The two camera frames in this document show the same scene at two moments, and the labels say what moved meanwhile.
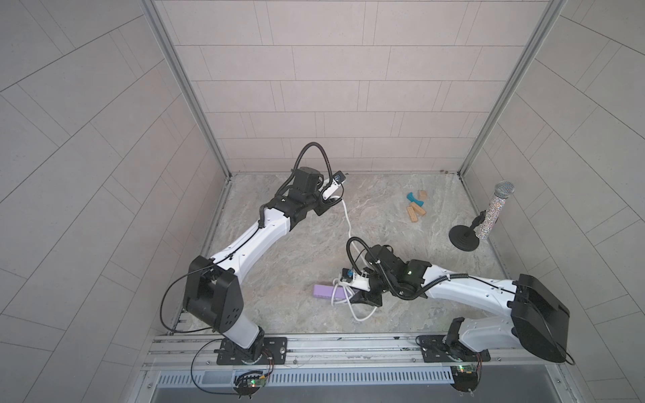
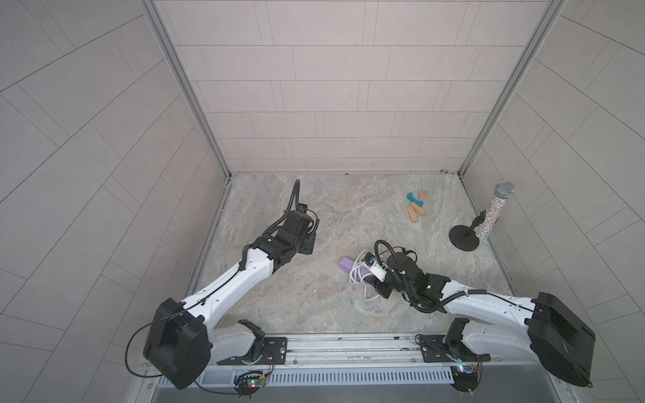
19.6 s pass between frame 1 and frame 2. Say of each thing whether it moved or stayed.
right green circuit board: stayed
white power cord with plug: moved
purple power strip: moved
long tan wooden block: stayed
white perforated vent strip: stayed
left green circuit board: stayed
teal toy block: stayed
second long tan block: stayed
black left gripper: moved
